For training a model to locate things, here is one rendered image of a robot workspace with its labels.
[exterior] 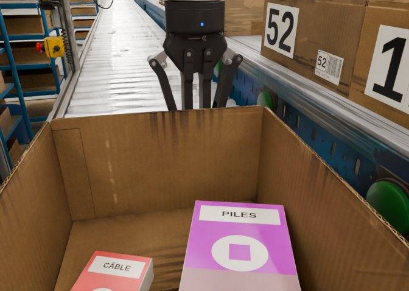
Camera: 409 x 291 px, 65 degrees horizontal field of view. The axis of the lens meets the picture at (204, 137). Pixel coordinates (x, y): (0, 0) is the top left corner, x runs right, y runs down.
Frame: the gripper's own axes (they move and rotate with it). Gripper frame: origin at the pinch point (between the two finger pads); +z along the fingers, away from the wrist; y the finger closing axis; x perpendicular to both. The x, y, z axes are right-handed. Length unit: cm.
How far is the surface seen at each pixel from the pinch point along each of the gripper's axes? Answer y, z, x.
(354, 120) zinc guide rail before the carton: -23.2, -3.5, 4.7
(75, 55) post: 28, 5, -98
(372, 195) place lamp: -21.2, 3.7, 13.3
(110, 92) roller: 15, 11, -64
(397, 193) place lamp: -21.5, 1.3, 16.6
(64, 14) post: 29, -11, -99
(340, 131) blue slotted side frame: -22.9, -0.7, 2.6
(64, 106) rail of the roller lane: 27, 11, -54
